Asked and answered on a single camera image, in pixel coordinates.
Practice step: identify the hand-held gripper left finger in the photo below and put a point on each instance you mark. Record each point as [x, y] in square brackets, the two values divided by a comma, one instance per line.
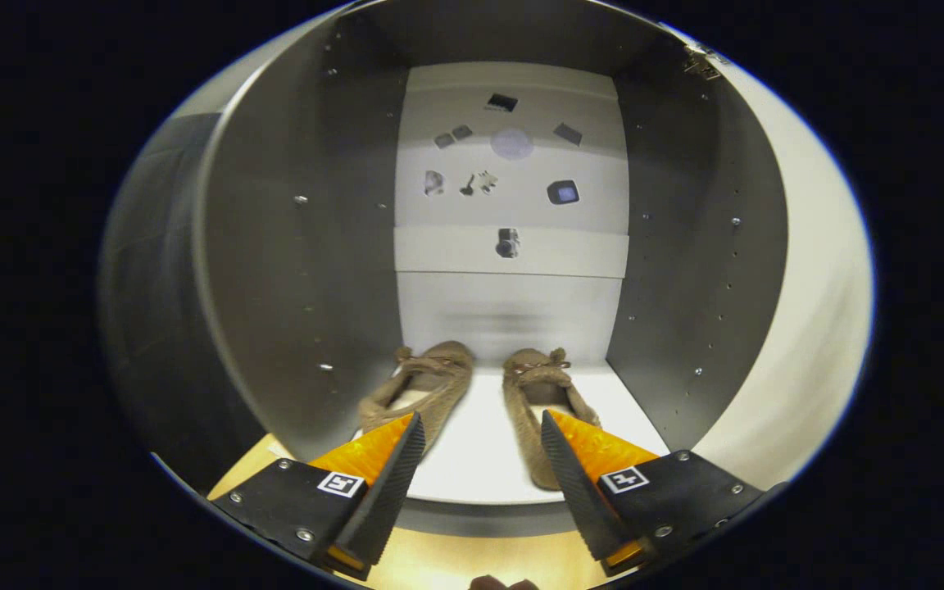
[390, 496]

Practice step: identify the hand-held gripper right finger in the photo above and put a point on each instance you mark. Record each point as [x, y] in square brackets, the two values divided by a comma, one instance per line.
[578, 500]

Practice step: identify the brown fuzzy shoe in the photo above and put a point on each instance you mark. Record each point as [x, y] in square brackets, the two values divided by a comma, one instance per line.
[439, 385]
[533, 393]

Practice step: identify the dark gray shoe cabinet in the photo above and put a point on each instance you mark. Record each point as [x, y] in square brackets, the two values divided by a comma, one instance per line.
[300, 270]

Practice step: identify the silver door hinge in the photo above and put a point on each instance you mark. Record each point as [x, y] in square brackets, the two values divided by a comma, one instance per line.
[700, 64]

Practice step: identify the black backdrop cloth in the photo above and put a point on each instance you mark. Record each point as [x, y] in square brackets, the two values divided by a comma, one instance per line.
[144, 328]

